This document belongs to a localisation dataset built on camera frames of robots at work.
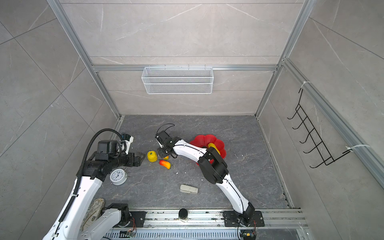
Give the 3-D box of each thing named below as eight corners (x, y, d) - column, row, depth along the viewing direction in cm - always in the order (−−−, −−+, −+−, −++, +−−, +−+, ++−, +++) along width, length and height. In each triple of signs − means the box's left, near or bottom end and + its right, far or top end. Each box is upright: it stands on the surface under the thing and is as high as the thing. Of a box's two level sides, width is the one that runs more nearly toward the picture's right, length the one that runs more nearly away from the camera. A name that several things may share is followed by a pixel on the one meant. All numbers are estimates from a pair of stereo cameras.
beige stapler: (179, 191, 84) (179, 189, 81) (181, 185, 86) (180, 183, 83) (197, 194, 83) (197, 192, 80) (198, 188, 85) (198, 186, 82)
